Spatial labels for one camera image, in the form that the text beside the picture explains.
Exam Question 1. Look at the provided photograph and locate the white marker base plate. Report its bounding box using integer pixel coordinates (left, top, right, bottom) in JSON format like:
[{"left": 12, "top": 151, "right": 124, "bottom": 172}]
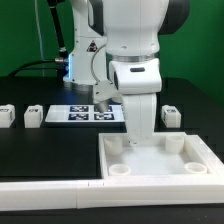
[{"left": 45, "top": 105, "right": 124, "bottom": 123}]

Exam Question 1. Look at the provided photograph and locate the white square table top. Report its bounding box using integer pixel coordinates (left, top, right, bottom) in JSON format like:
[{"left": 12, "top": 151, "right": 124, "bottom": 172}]
[{"left": 99, "top": 132, "right": 224, "bottom": 178}]

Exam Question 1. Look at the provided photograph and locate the white L-shaped obstacle fence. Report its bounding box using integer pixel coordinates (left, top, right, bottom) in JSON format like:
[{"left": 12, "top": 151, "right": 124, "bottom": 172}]
[{"left": 0, "top": 134, "right": 224, "bottom": 212}]

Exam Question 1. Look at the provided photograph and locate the thin white hanging cable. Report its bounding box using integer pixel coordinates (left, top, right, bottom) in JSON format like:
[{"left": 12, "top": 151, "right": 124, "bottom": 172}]
[{"left": 33, "top": 0, "right": 46, "bottom": 78}]

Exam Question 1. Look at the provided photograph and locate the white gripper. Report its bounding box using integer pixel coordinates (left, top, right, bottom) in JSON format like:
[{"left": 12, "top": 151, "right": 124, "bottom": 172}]
[{"left": 122, "top": 93, "right": 157, "bottom": 146}]

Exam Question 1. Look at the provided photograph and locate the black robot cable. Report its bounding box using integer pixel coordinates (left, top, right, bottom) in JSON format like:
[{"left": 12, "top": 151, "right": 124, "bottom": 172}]
[{"left": 7, "top": 0, "right": 70, "bottom": 78}]

